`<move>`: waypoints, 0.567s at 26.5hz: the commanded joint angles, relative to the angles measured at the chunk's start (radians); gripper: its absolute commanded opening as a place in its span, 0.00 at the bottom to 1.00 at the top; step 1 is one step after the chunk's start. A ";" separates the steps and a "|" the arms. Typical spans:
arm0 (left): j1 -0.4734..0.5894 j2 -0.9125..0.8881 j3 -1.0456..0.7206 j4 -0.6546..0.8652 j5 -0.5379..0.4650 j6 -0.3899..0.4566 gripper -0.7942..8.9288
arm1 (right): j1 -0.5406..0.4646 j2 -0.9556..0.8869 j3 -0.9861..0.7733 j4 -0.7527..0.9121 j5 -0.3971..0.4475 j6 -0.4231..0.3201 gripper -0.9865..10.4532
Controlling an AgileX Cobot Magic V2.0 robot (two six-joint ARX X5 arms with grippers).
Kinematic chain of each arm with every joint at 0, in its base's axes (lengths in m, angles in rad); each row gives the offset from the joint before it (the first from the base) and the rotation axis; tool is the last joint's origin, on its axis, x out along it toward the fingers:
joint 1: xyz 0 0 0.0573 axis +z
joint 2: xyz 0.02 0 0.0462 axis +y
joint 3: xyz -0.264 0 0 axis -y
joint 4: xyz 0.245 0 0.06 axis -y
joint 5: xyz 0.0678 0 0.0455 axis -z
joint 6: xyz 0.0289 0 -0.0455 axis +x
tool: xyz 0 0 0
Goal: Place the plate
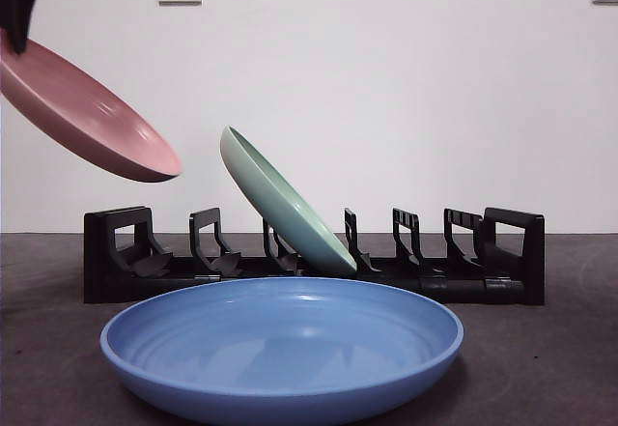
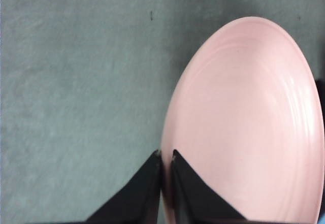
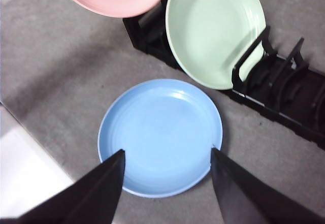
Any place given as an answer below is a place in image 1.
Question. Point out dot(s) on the black plate rack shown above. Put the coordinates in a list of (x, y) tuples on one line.
[(512, 252)]

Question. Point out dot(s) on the pink plate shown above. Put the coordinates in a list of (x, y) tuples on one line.
[(92, 117)]

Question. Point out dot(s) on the pale green plate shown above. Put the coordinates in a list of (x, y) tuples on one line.
[(285, 218)]

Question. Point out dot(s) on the blue plate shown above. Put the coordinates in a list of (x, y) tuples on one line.
[(280, 373)]

